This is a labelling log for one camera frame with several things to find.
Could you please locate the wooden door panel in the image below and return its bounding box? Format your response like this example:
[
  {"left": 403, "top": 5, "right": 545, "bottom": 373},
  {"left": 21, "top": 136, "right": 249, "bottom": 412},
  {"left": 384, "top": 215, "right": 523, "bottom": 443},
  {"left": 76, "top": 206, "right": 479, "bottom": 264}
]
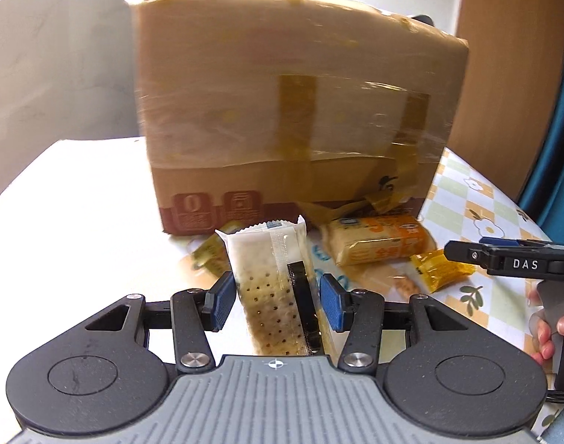
[{"left": 448, "top": 0, "right": 564, "bottom": 199}]

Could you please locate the small yellow snack packet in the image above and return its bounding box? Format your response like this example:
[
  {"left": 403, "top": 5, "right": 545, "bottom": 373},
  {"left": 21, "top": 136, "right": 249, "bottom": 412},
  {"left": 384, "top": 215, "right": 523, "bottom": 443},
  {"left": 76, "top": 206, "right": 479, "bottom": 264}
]
[{"left": 409, "top": 249, "right": 475, "bottom": 293}]

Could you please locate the yellow candy wrapper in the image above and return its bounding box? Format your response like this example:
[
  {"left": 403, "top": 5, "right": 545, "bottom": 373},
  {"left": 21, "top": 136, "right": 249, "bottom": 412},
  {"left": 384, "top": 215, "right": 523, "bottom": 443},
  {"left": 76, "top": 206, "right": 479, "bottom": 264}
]
[{"left": 190, "top": 221, "right": 242, "bottom": 286}]

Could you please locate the orange biscuit pack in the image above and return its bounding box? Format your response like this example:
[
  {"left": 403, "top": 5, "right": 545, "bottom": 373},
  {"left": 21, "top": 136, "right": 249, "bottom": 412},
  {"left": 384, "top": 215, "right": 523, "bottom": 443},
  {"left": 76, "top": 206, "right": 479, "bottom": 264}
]
[{"left": 321, "top": 215, "right": 435, "bottom": 266}]

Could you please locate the person right hand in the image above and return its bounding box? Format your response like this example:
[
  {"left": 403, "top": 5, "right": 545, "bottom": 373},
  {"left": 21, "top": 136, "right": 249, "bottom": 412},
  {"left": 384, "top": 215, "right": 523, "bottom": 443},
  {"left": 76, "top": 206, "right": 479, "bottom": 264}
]
[{"left": 526, "top": 286, "right": 564, "bottom": 366}]

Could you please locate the brown cardboard box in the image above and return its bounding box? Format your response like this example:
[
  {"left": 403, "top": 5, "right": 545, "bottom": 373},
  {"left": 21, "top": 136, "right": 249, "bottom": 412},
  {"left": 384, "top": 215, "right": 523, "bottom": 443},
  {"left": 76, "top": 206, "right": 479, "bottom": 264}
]
[{"left": 126, "top": 0, "right": 468, "bottom": 236}]

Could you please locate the cracker pack clear wrapper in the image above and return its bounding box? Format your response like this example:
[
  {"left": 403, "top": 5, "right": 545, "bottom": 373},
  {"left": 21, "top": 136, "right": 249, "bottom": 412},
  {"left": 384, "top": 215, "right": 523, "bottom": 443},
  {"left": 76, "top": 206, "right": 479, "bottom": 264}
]
[{"left": 217, "top": 216, "right": 339, "bottom": 361}]

